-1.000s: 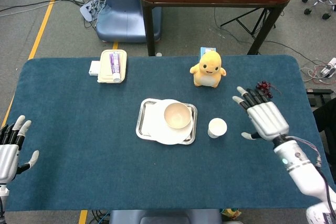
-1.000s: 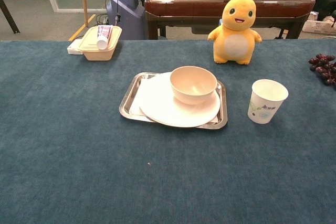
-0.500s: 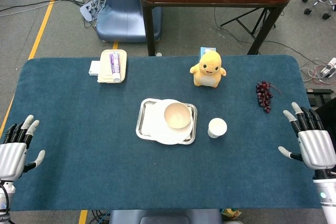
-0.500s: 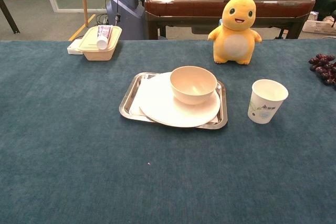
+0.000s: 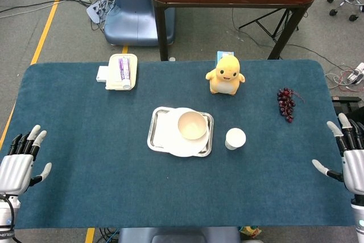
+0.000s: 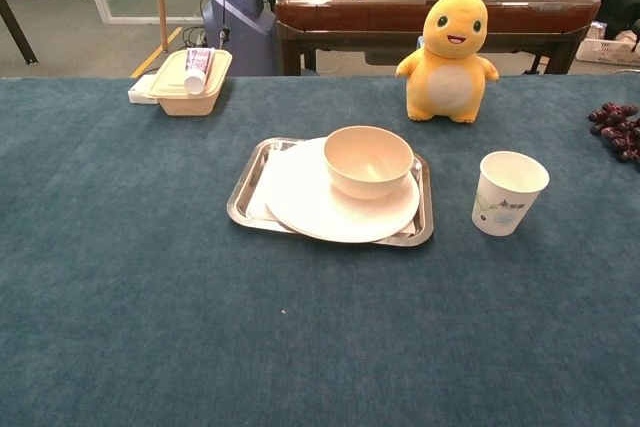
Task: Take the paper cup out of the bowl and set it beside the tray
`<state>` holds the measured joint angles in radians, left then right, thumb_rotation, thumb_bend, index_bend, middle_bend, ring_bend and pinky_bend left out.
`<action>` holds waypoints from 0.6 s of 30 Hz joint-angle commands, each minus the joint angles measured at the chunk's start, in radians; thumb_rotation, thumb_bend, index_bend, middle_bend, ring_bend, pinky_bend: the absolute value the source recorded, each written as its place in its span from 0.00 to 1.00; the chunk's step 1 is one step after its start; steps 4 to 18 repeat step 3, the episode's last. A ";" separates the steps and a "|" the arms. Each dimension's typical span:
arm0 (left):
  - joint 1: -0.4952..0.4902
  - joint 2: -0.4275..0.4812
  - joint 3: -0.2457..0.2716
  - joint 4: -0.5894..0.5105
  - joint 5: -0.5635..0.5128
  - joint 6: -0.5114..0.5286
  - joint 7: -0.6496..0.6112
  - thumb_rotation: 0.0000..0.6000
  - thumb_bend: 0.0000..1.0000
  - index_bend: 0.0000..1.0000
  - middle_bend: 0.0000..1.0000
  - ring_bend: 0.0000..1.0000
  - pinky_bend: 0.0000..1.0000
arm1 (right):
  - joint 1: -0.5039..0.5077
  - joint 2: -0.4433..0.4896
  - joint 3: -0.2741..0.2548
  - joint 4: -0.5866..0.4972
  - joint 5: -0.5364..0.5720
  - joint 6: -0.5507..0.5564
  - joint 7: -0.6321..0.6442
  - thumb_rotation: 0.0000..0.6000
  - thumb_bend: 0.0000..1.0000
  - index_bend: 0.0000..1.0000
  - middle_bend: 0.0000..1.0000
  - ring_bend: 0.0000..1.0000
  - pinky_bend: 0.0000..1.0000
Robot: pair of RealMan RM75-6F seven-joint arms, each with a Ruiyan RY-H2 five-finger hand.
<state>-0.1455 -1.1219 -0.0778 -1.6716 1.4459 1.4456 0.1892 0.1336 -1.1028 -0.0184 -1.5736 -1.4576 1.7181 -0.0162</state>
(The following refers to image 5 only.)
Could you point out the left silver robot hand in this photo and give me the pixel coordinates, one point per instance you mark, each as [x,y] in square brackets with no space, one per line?
[15,172]

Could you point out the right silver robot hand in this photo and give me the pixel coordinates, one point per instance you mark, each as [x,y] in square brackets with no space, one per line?
[355,169]

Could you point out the white paper cup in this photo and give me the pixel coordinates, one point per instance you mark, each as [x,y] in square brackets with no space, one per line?
[235,138]

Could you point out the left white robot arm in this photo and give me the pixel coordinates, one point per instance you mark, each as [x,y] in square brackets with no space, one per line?
[5,217]

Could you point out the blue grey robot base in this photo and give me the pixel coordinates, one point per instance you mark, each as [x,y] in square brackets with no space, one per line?
[179,236]

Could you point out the cream dish with toothpaste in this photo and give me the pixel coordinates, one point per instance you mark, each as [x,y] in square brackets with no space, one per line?
[113,69]

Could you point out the silver metal tray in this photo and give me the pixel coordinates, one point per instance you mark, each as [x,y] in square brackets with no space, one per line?
[155,129]

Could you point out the blue table cloth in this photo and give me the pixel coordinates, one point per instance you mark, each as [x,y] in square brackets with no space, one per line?
[85,126]

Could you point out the dark red grape bunch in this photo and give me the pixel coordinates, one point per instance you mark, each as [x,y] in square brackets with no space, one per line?
[285,103]

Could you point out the colourful yellow packet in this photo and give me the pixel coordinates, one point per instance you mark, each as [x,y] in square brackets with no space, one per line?
[250,231]

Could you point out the small white box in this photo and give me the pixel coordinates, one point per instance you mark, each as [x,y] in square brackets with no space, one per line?
[101,74]

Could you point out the purple white toothpaste tube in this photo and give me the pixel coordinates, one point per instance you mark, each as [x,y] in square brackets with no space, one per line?
[124,69]

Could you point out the yellow plush toy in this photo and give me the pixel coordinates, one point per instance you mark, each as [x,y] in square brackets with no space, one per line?
[226,78]

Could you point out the white round plate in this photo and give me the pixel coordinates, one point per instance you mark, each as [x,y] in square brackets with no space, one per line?
[170,140]

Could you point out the beige bowl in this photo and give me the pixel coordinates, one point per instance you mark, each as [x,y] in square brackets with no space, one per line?
[192,125]

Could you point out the black tripod stand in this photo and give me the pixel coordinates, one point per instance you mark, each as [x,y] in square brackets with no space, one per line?
[267,25]

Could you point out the light blue carton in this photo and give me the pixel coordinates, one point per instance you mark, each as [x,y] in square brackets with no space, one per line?
[220,55]

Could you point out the white floor power strip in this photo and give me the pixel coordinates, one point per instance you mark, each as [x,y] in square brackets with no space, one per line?
[93,11]

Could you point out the small white cap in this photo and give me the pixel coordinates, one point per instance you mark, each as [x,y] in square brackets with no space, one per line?
[171,59]

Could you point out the blue grey machine base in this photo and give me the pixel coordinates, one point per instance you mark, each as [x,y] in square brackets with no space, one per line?
[133,18]

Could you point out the black metal bracket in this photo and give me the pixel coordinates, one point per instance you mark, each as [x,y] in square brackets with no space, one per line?
[345,100]

